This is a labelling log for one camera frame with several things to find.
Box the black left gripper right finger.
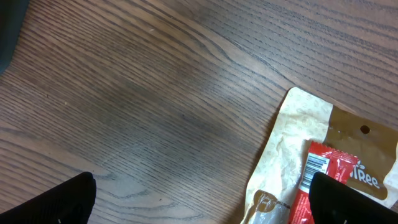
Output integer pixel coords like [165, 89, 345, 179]
[309, 172, 397, 224]

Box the beige snack bag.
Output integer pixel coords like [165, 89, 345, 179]
[243, 87, 397, 223]

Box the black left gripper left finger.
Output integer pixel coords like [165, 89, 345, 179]
[1, 172, 96, 224]

